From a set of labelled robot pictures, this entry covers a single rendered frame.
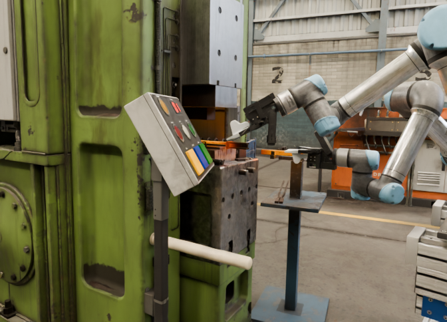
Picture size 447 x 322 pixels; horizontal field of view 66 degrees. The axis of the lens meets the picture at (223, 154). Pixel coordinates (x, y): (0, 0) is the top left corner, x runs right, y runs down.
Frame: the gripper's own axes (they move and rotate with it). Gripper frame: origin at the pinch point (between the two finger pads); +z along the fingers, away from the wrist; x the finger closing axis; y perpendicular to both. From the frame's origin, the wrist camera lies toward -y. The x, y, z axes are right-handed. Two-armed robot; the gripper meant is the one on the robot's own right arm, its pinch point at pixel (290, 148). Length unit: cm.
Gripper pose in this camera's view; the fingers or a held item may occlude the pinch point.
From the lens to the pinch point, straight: 152.7
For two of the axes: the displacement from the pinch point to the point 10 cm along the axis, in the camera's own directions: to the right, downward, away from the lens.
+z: -8.6, -0.8, 5.0
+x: 5.1, -0.9, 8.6
